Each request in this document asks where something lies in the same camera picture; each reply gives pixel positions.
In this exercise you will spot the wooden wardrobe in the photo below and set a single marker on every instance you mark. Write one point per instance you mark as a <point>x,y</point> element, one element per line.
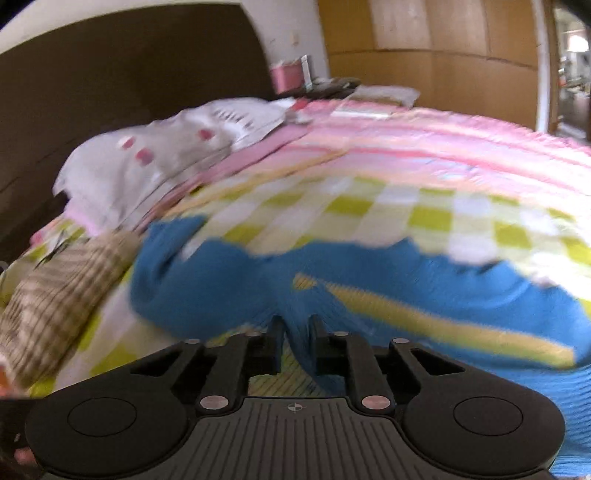
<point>438,50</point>

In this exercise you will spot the pink striped blanket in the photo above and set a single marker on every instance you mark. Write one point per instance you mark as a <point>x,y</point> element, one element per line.
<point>415,138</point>

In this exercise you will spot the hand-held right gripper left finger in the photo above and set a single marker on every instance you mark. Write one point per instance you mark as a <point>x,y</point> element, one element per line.
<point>275,337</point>

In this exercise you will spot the dark clutter on nightstand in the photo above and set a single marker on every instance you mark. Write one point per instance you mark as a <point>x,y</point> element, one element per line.
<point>328,87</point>

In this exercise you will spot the yellow-green checkered blanket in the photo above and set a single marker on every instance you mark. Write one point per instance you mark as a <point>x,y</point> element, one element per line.
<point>369,212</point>

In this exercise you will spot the pink box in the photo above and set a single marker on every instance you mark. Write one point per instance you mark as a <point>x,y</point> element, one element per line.
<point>286,76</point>

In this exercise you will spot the brown plaid cloth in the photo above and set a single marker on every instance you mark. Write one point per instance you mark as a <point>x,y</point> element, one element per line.
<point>55,300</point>

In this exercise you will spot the open doorway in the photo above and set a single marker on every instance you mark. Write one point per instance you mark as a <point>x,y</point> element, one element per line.
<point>572,78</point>

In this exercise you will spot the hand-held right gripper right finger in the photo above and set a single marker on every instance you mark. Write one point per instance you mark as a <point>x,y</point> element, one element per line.
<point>316,337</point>

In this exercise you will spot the white cloth bundle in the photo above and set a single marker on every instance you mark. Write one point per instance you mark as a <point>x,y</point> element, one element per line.
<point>383,94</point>

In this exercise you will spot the dark brown bed headboard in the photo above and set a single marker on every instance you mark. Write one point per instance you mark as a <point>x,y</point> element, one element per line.
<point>111,83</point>

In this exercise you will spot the grey pillow with pink dots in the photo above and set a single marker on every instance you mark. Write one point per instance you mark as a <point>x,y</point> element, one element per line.
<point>152,152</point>

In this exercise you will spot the blue knit sweater yellow stripe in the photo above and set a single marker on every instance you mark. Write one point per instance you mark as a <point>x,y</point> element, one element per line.
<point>415,295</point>

